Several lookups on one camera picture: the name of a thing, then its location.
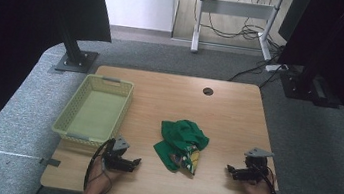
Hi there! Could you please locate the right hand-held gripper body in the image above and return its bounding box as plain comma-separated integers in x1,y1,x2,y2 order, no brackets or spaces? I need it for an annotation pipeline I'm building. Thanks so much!
239,146,276,186

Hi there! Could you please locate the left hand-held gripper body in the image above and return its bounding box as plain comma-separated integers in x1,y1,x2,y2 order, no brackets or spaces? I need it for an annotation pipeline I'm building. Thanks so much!
100,134,132,173

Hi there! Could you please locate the green printed t-shirt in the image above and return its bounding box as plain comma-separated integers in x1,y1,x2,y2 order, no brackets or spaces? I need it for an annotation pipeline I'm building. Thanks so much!
149,115,213,178

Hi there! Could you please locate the person's left hand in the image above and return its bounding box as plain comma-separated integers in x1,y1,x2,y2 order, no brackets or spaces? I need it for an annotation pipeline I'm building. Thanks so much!
85,157,125,194

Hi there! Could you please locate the yellow-green plastic basket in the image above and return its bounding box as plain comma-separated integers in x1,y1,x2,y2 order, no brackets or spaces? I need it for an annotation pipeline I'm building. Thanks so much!
49,69,136,152

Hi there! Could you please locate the black metal stand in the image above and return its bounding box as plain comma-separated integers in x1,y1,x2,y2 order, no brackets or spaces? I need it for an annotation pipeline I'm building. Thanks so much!
275,54,344,110
49,14,104,77

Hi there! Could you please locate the white power strip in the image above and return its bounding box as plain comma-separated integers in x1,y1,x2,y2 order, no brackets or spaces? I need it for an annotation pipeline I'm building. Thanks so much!
264,61,290,76

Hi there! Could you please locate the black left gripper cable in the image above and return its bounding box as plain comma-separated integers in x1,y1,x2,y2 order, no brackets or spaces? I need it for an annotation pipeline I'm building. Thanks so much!
82,135,119,194

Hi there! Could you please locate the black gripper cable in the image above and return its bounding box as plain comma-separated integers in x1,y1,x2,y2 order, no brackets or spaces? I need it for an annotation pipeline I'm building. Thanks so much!
82,135,119,194
252,167,283,194

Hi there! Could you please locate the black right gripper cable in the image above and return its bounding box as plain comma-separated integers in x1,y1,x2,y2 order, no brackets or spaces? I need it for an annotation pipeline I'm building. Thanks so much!
252,167,283,194

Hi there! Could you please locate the tangle of black cables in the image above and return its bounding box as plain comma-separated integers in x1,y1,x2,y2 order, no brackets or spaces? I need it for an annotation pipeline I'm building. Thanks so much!
196,0,293,59

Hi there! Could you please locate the white metal desk frame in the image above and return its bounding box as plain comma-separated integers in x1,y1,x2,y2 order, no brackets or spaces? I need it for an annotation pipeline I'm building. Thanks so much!
181,0,289,65

